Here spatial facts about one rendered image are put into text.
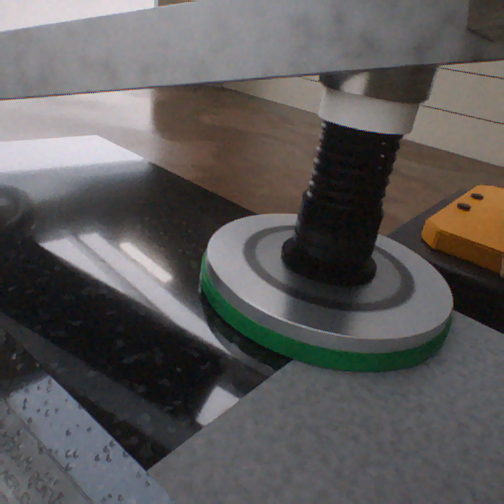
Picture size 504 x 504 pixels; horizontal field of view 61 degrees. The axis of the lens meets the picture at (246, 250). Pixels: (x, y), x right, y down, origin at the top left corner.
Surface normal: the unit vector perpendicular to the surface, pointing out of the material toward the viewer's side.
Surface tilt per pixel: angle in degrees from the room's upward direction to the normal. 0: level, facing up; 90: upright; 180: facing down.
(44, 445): 45
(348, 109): 90
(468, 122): 90
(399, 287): 0
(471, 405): 0
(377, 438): 0
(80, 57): 90
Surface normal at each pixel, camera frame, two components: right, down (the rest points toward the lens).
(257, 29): -0.33, 0.39
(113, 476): -0.34, -0.43
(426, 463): 0.14, -0.88
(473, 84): -0.72, 0.22
